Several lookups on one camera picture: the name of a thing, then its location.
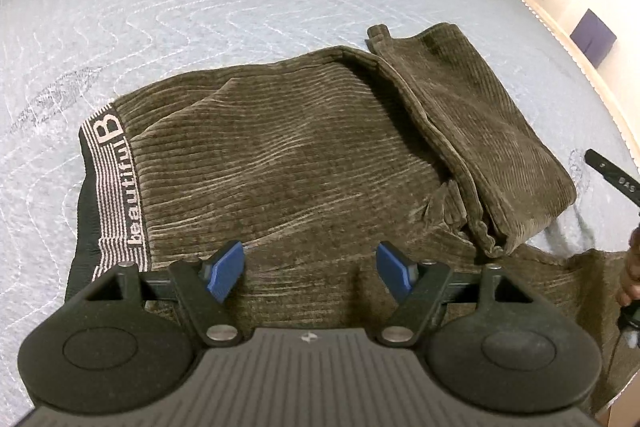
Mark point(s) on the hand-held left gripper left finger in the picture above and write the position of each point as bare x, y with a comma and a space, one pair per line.
228, 271

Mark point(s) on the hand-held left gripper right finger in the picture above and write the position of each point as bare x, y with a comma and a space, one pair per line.
393, 271

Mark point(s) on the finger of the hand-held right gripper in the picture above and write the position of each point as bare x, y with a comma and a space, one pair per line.
617, 177

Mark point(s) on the person's right hand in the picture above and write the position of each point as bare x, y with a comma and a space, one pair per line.
631, 272

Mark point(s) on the grey quilted mattress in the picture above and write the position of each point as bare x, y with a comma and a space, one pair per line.
200, 22

